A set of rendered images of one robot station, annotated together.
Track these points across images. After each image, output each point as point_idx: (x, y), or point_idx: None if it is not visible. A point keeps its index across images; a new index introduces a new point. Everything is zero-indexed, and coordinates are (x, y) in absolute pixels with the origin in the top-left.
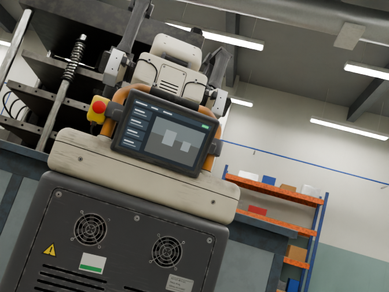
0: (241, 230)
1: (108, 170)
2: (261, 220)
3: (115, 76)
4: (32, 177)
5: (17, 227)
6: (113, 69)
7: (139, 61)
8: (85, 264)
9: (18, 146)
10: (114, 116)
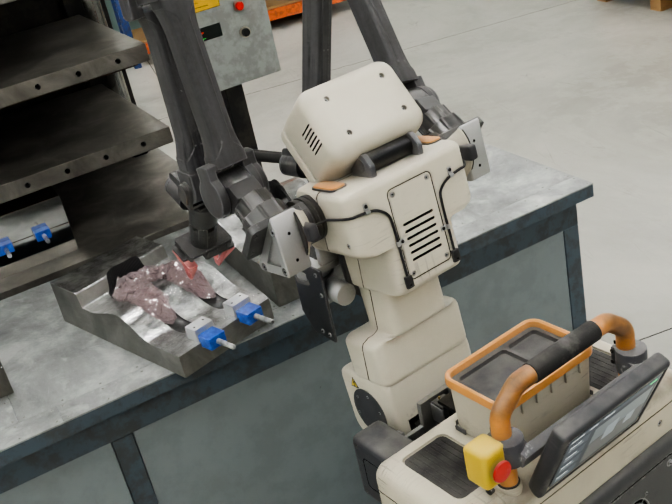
0: (507, 237)
1: None
2: (537, 209)
3: (309, 266)
4: (148, 422)
5: (183, 497)
6: (299, 258)
7: (350, 221)
8: None
9: (99, 409)
10: (526, 463)
